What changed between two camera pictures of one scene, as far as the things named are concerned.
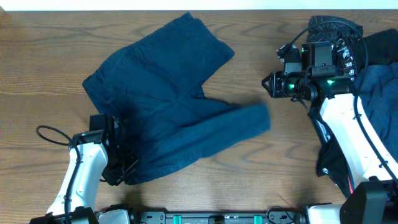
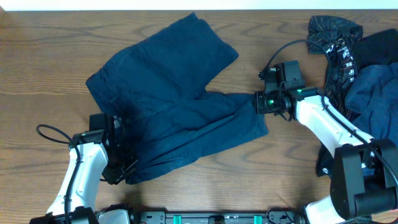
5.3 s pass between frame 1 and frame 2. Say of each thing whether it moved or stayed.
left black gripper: stayed
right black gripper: moved
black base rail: stayed
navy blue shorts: stayed
